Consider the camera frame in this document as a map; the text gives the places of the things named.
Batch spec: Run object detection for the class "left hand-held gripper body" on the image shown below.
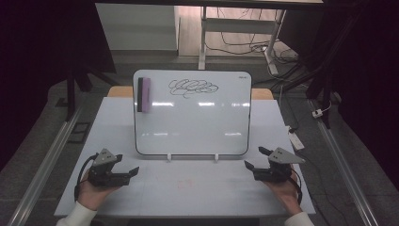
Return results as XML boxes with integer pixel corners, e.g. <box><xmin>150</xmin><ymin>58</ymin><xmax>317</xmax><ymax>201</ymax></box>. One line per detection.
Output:
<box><xmin>88</xmin><ymin>148</ymin><xmax>130</xmax><ymax>188</ymax></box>

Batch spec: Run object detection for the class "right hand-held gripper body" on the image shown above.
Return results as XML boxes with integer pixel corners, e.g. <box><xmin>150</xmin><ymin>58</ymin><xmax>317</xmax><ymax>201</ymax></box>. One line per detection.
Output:
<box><xmin>253</xmin><ymin>147</ymin><xmax>306</xmax><ymax>184</ymax></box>

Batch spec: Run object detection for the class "purple whiteboard eraser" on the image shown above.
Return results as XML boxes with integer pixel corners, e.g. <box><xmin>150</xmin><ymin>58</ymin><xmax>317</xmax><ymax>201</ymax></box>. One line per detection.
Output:
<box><xmin>136</xmin><ymin>76</ymin><xmax>152</xmax><ymax>113</ymax></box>

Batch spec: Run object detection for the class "white whiteboard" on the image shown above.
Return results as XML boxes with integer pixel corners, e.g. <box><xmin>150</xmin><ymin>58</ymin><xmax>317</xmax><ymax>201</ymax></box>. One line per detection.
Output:
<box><xmin>132</xmin><ymin>69</ymin><xmax>253</xmax><ymax>157</ymax></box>

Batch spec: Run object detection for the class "person's left hand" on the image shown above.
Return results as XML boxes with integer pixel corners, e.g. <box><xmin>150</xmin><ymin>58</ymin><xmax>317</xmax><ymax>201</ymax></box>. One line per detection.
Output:
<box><xmin>76</xmin><ymin>173</ymin><xmax>121</xmax><ymax>212</ymax></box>

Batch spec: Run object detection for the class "person's right hand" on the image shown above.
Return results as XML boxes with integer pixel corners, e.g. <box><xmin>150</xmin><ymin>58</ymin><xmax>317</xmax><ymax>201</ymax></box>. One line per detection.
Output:
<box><xmin>263</xmin><ymin>171</ymin><xmax>304</xmax><ymax>217</ymax></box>

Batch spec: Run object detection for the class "white power strip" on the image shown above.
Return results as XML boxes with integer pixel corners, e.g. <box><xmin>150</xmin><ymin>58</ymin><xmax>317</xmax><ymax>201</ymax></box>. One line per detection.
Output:
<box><xmin>285</xmin><ymin>125</ymin><xmax>306</xmax><ymax>152</ymax></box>

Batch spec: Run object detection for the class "black floor plate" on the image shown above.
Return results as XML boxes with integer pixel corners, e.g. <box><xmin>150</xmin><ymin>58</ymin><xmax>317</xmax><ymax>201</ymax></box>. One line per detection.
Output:
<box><xmin>67</xmin><ymin>121</ymin><xmax>92</xmax><ymax>145</ymax></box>

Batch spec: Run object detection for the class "wooden table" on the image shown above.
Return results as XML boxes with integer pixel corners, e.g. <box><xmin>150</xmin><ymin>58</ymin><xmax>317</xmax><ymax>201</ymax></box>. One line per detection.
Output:
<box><xmin>107</xmin><ymin>86</ymin><xmax>275</xmax><ymax>101</ymax></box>

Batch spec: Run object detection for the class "black metal stand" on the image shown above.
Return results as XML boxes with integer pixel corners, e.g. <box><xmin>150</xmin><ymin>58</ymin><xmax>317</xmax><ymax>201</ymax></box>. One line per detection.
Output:
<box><xmin>63</xmin><ymin>62</ymin><xmax>120</xmax><ymax>122</ymax></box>
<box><xmin>272</xmin><ymin>12</ymin><xmax>362</xmax><ymax>130</ymax></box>

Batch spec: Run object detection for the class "white cabinet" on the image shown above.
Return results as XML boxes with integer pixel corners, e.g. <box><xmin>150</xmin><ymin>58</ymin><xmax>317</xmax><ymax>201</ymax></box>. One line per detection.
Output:
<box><xmin>95</xmin><ymin>3</ymin><xmax>181</xmax><ymax>52</ymax></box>

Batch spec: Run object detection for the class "black curtain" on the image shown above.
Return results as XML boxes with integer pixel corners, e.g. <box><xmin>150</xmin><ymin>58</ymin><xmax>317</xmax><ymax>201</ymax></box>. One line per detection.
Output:
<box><xmin>0</xmin><ymin>0</ymin><xmax>118</xmax><ymax>172</ymax></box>
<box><xmin>278</xmin><ymin>0</ymin><xmax>399</xmax><ymax>184</ymax></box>

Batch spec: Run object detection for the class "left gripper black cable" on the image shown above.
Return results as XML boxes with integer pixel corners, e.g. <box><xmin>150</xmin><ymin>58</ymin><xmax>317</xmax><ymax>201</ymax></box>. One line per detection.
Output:
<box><xmin>73</xmin><ymin>153</ymin><xmax>100</xmax><ymax>202</ymax></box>

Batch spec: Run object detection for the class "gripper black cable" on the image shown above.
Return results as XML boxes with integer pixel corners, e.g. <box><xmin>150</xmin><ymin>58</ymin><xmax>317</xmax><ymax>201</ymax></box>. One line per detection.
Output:
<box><xmin>289</xmin><ymin>168</ymin><xmax>304</xmax><ymax>205</ymax></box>
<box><xmin>73</xmin><ymin>153</ymin><xmax>100</xmax><ymax>202</ymax></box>

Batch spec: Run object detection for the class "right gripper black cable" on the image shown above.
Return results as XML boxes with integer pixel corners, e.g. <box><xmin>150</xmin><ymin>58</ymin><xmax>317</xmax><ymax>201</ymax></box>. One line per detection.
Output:
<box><xmin>289</xmin><ymin>168</ymin><xmax>304</xmax><ymax>205</ymax></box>

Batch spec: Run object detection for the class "aluminium rail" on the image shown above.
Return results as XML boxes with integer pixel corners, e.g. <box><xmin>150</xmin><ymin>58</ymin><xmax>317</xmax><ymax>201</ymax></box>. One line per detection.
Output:
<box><xmin>7</xmin><ymin>105</ymin><xmax>85</xmax><ymax>226</ymax></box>
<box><xmin>308</xmin><ymin>99</ymin><xmax>380</xmax><ymax>226</ymax></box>

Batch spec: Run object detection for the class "tangle of black floor cables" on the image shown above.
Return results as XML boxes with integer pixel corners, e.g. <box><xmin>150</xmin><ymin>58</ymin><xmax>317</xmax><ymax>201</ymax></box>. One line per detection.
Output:
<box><xmin>205</xmin><ymin>7</ymin><xmax>300</xmax><ymax>69</ymax></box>

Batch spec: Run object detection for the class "white desk frame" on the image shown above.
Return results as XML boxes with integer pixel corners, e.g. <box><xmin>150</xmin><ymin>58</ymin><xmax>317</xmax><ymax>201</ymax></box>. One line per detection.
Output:
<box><xmin>198</xmin><ymin>6</ymin><xmax>287</xmax><ymax>76</ymax></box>

